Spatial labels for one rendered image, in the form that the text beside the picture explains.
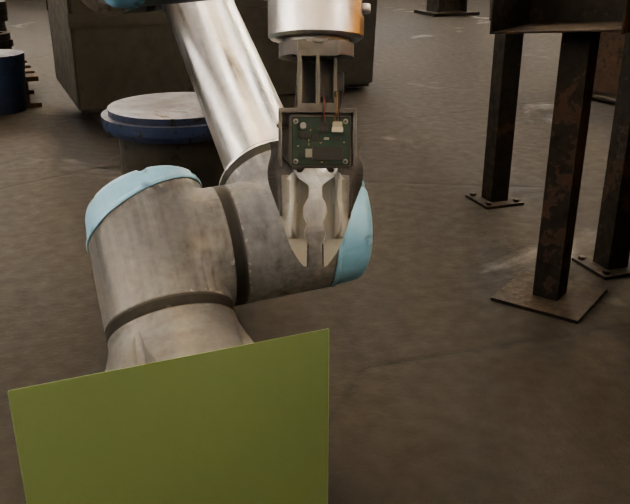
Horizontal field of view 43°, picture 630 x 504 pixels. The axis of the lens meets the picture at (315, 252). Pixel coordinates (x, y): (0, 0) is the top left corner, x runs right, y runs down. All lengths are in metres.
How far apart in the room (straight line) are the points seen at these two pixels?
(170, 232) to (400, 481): 0.57
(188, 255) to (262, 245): 0.09
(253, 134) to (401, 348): 0.70
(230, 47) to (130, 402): 0.60
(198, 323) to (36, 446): 0.21
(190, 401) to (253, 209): 0.26
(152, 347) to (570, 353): 1.01
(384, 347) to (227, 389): 0.85
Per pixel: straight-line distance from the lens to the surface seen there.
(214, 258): 0.91
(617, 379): 1.60
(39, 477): 0.80
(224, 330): 0.86
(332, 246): 0.78
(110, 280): 0.91
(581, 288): 1.94
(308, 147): 0.72
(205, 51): 1.20
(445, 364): 1.57
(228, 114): 1.10
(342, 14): 0.74
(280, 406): 0.82
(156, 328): 0.86
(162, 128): 1.61
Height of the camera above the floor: 0.78
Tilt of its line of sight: 22 degrees down
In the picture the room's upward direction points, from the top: straight up
